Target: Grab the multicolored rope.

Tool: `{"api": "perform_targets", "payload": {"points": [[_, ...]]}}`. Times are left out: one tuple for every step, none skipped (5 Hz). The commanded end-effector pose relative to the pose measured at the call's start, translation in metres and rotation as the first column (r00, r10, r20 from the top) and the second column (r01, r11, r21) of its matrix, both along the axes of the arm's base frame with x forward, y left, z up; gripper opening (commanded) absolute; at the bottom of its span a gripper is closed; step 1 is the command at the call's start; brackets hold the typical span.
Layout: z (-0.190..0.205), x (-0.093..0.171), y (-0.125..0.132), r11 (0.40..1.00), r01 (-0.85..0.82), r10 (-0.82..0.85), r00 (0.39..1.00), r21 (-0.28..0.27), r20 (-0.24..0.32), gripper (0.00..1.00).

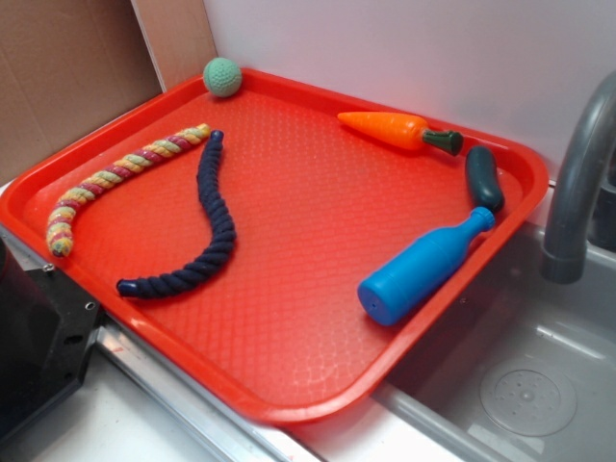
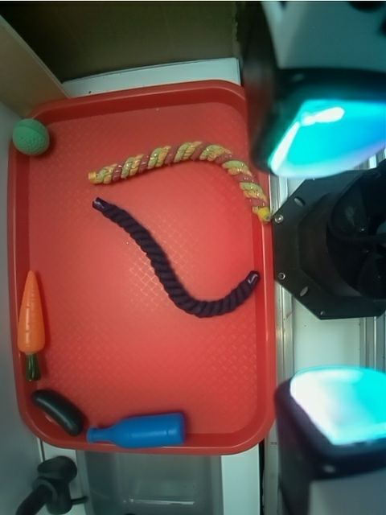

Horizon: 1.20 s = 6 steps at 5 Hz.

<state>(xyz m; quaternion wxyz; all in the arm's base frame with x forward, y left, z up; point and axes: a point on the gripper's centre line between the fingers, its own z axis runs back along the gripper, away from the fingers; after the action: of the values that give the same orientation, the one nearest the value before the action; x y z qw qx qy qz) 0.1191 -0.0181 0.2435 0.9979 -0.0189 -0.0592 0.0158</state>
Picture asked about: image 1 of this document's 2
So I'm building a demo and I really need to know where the brown cardboard panel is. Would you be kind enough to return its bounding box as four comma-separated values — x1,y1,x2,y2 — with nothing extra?
1,1,161,183

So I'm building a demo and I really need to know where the grey toy faucet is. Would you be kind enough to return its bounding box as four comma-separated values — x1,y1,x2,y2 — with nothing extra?
541,73,615,284

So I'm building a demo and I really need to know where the multicolored twisted rope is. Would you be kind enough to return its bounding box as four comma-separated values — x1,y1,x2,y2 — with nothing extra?
45,122,212,258

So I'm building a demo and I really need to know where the red plastic tray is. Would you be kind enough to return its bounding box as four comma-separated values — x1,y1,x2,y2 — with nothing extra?
1,70,549,425

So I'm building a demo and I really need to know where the dark green toy cucumber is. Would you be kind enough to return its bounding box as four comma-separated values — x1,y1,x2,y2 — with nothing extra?
465,145,505,213

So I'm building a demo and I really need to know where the orange toy carrot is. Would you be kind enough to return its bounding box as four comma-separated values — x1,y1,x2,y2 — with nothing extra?
337,112,464,156

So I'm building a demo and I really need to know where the green textured ball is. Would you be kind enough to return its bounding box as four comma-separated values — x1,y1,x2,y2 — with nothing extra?
203,58,243,98

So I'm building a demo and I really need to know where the blue toy bottle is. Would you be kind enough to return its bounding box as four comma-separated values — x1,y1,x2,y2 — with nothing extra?
357,207,496,326

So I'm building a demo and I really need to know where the dark blue twisted rope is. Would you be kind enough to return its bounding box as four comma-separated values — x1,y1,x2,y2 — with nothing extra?
115,129,238,302

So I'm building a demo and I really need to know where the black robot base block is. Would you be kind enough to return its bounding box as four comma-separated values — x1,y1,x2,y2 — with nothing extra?
1,244,102,444

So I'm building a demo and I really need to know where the grey toy sink basin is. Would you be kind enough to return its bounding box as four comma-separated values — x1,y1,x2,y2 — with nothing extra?
370,225,616,462

